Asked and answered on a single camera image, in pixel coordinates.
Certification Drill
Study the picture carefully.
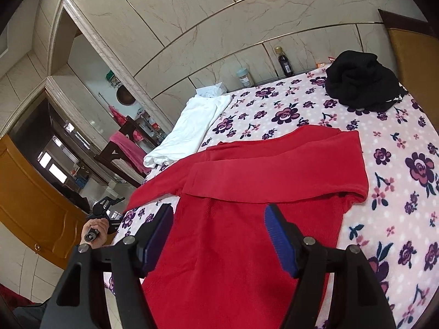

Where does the wooden door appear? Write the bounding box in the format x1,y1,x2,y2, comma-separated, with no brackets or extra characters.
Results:
0,133,92,270

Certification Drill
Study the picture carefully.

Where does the black garment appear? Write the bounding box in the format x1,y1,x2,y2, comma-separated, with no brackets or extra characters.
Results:
325,50,409,113

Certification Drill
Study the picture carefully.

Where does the round dark hanging pan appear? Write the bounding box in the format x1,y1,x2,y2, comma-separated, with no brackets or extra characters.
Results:
116,87,137,106

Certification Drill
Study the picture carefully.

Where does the tissue box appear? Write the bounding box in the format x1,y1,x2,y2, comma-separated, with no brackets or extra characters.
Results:
196,81,227,98

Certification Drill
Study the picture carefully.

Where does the dark sauce bottle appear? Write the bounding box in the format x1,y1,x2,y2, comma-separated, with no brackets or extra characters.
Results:
274,46,295,78

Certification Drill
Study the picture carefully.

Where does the pink cloth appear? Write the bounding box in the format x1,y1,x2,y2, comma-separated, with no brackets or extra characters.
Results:
109,130,152,175

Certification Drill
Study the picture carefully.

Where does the pink floral blanket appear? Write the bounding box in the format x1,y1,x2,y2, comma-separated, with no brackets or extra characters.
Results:
103,63,439,329

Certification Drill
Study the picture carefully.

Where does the wooden chair with tan cushion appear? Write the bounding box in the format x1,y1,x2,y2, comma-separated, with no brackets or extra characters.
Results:
377,8,439,111

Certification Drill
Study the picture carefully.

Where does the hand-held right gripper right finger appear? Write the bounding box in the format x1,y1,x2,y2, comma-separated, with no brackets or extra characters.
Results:
264,203,397,329

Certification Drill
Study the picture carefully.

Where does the person's left hand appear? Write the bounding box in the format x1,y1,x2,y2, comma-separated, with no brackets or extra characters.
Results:
81,219,114,248

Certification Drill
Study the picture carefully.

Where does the red sweater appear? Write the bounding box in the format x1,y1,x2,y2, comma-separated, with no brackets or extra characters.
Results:
125,125,370,329

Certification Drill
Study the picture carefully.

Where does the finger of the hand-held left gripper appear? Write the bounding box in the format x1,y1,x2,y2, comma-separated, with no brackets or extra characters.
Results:
98,195,126,213

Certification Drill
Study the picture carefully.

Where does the white garment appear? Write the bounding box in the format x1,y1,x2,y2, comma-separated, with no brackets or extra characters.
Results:
143,94,233,169

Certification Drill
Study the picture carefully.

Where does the red hanging cloth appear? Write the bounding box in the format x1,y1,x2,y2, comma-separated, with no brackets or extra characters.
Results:
109,104,128,127

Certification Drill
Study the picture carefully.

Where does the dark wooden chair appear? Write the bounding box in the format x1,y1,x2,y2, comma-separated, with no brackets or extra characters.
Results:
93,114,162,188

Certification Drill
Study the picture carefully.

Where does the jar with blue lid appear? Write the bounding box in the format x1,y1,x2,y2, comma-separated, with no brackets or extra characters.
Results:
236,68,255,88

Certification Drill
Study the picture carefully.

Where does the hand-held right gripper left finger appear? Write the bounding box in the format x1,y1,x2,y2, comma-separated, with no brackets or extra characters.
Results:
39,203,175,329

